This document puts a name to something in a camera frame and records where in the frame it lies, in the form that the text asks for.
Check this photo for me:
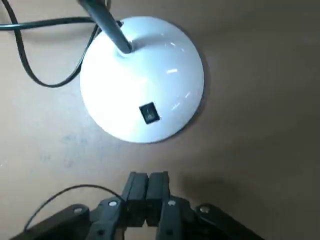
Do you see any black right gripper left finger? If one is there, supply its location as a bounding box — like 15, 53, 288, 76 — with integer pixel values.
9, 171, 150, 240

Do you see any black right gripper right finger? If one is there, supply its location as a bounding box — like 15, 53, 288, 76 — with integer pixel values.
146, 170, 266, 240

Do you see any white desk lamp black neck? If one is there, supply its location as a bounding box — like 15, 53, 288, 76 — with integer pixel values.
76, 0, 205, 145

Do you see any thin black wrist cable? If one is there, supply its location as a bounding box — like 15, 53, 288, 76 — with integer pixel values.
23, 184, 126, 232

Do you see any black lamp power cord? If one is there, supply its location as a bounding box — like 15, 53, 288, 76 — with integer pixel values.
0, 0, 125, 88

